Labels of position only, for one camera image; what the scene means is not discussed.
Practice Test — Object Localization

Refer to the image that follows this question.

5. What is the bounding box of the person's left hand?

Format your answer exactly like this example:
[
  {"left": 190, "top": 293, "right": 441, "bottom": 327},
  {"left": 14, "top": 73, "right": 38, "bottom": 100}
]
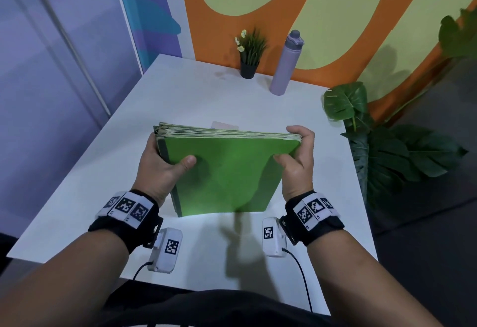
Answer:
[{"left": 132, "top": 132, "right": 197, "bottom": 208}]

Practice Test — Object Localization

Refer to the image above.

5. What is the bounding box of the person's right hand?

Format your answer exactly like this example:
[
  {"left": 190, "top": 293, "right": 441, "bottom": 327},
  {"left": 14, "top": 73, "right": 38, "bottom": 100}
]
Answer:
[{"left": 273, "top": 126, "right": 316, "bottom": 202}]

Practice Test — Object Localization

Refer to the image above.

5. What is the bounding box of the stack of green folders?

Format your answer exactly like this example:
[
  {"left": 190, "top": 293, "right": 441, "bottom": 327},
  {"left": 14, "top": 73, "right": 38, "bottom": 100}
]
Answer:
[{"left": 153, "top": 122, "right": 302, "bottom": 218}]

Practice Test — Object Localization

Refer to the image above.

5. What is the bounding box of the person's left forearm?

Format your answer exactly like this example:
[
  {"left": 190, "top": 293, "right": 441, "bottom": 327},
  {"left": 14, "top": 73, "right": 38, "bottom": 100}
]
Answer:
[{"left": 0, "top": 229, "right": 130, "bottom": 327}]

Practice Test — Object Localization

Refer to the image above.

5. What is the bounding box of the person's right forearm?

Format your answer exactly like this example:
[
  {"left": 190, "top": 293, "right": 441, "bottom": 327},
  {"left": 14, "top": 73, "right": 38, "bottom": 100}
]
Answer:
[{"left": 306, "top": 228, "right": 445, "bottom": 327}]

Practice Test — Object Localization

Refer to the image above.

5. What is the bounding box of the black right wristband with markers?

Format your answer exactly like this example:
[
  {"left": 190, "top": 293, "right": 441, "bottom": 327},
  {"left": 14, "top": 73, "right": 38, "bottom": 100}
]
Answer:
[{"left": 280, "top": 190, "right": 345, "bottom": 247}]

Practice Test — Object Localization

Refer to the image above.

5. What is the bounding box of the black wristband with markers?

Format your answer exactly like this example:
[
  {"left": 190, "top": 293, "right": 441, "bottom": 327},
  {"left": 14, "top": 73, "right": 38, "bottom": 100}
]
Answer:
[
  {"left": 88, "top": 189, "right": 164, "bottom": 255},
  {"left": 280, "top": 190, "right": 345, "bottom": 247}
]

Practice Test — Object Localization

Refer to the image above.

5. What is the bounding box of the black left wristband with markers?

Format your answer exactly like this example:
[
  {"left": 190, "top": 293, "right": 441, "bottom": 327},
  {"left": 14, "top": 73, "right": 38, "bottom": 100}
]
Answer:
[{"left": 88, "top": 189, "right": 164, "bottom": 255}]

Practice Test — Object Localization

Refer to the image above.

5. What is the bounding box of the purple water bottle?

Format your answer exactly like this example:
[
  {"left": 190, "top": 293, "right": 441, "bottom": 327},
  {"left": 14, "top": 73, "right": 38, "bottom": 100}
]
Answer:
[{"left": 269, "top": 30, "right": 305, "bottom": 96}]

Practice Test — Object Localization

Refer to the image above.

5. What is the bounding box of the large monstera plant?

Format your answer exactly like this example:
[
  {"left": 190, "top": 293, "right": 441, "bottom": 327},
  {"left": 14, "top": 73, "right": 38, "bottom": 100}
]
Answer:
[{"left": 323, "top": 81, "right": 469, "bottom": 209}]

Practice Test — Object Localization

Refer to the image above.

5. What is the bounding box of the small potted plant black pot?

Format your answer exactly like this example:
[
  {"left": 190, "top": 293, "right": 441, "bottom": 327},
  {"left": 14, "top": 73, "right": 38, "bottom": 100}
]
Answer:
[{"left": 235, "top": 28, "right": 268, "bottom": 79}]

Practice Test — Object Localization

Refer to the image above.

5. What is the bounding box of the person's black clothing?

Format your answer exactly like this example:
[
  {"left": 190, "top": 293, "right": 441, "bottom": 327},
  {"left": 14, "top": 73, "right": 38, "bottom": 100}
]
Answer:
[{"left": 100, "top": 280, "right": 338, "bottom": 327}]

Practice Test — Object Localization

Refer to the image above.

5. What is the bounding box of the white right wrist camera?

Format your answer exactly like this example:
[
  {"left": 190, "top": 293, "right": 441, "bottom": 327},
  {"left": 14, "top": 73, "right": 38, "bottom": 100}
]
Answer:
[{"left": 262, "top": 217, "right": 288, "bottom": 258}]

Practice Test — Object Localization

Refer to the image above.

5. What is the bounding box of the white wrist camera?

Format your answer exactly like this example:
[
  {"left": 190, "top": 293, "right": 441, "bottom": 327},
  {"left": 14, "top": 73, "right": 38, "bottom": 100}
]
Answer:
[
  {"left": 262, "top": 217, "right": 288, "bottom": 258},
  {"left": 147, "top": 228, "right": 183, "bottom": 274}
]

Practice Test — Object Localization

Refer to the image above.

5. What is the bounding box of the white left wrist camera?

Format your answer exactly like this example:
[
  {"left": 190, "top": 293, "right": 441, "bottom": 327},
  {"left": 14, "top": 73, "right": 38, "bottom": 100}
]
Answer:
[{"left": 147, "top": 228, "right": 183, "bottom": 274}]

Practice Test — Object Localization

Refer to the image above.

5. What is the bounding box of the black left camera cable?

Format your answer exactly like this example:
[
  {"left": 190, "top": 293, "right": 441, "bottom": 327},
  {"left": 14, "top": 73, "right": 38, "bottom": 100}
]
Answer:
[{"left": 132, "top": 260, "right": 154, "bottom": 281}]

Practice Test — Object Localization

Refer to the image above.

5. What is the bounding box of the black camera cable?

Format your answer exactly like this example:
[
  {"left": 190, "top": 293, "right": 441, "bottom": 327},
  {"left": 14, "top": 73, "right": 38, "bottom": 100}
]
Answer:
[
  {"left": 132, "top": 260, "right": 154, "bottom": 281},
  {"left": 282, "top": 249, "right": 314, "bottom": 313}
]

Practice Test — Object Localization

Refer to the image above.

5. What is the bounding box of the black right camera cable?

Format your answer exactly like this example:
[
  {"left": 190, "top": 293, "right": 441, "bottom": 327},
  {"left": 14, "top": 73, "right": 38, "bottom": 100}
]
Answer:
[{"left": 282, "top": 249, "right": 314, "bottom": 313}]

